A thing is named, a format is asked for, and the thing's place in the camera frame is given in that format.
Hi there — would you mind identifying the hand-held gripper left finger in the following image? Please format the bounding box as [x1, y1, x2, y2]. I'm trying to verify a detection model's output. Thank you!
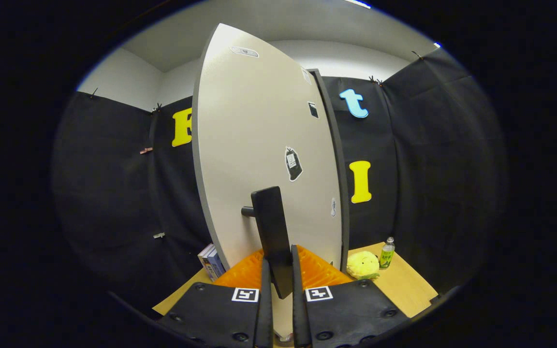
[155, 249, 273, 348]

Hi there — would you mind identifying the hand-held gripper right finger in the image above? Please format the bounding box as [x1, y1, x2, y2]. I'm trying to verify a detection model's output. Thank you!
[291, 245, 410, 348]

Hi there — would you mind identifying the black door handle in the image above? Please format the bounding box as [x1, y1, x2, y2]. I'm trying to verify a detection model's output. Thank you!
[241, 186, 293, 299]

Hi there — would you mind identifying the grey shoe cabinet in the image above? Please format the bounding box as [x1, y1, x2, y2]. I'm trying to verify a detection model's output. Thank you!
[308, 69, 350, 271]

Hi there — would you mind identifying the beige shoe cabinet door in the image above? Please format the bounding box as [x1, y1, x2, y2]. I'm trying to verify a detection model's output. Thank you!
[191, 23, 344, 341]

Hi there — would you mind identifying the blue cover book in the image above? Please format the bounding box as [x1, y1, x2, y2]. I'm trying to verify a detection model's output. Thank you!
[206, 247, 226, 282]

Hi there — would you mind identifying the yellow plush toy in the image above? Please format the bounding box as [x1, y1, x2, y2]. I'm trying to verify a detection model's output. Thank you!
[346, 250, 381, 281]

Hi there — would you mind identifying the green drink bottle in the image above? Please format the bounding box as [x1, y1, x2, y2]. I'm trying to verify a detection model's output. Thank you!
[379, 237, 396, 270]

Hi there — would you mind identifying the black backdrop cloth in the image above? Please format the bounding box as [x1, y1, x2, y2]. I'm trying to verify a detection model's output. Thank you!
[51, 46, 509, 315]

